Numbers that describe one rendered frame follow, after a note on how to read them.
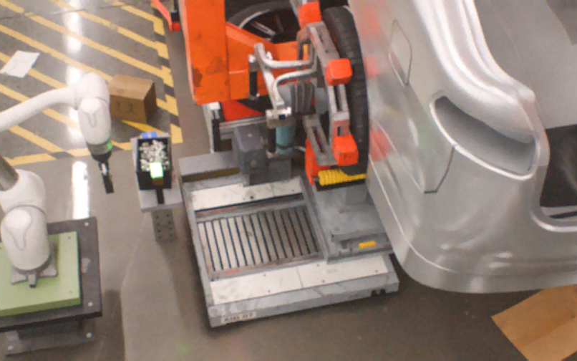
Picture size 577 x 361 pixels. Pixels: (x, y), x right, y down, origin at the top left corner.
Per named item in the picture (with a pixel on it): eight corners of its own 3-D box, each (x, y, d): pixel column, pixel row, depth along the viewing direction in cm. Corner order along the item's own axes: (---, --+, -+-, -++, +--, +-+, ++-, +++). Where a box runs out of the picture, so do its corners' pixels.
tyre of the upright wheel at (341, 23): (381, 170, 360) (432, 162, 295) (329, 180, 356) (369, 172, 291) (356, 22, 361) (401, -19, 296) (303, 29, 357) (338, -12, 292)
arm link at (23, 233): (8, 273, 319) (-7, 237, 303) (10, 237, 331) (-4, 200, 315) (51, 267, 321) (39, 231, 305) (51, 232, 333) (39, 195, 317)
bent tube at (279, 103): (328, 102, 301) (329, 79, 293) (276, 110, 298) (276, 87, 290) (316, 72, 313) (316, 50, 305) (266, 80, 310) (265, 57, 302)
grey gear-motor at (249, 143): (326, 186, 395) (329, 132, 370) (240, 200, 389) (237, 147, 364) (316, 160, 408) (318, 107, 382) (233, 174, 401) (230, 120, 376)
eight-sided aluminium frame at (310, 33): (343, 191, 325) (353, 84, 286) (328, 194, 324) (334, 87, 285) (309, 102, 362) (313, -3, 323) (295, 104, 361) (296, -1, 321)
